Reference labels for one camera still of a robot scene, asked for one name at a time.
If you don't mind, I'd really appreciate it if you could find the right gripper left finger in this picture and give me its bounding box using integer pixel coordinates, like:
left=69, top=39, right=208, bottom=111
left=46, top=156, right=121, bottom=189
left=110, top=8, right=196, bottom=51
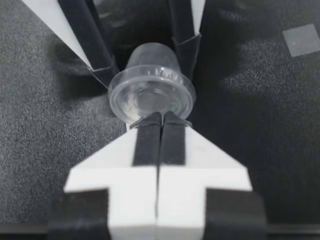
left=47, top=111, right=162, bottom=240

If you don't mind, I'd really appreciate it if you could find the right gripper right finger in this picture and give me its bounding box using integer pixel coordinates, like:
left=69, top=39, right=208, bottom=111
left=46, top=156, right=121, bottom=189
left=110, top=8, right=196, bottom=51
left=155, top=110, right=269, bottom=240

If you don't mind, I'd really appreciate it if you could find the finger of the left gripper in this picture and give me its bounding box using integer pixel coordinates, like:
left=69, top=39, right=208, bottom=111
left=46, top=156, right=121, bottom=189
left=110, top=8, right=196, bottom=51
left=19, top=0, right=121, bottom=90
left=166, top=0, right=207, bottom=81

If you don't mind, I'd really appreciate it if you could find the small clear plastic cup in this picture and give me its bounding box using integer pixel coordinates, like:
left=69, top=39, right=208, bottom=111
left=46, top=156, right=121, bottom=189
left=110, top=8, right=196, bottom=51
left=107, top=42, right=196, bottom=129

